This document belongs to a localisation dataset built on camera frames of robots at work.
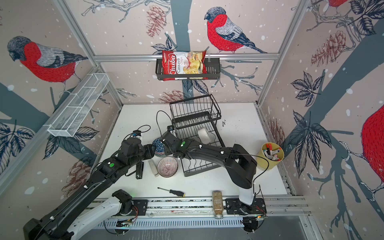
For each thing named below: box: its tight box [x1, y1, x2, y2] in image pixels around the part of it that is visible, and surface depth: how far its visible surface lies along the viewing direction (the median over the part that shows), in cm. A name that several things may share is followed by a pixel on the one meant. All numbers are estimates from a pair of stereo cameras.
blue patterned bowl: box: [152, 137, 167, 158], surface depth 91 cm
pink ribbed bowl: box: [157, 156, 179, 178], surface depth 85 cm
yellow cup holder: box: [256, 142, 285, 170], surface depth 83 cm
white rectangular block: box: [148, 159, 160, 178], surface depth 85 cm
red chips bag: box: [162, 50, 208, 81], surface depth 90 cm
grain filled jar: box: [212, 190, 224, 220], surface depth 72 cm
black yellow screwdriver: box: [157, 187, 186, 198], surface depth 79 cm
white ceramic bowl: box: [197, 128, 211, 145], surface depth 92 cm
